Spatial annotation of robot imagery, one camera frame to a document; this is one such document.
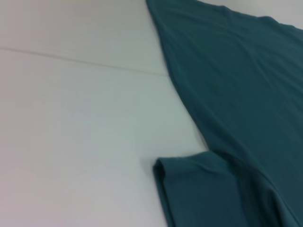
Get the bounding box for teal t-shirt with FREE print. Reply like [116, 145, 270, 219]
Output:
[145, 0, 303, 227]

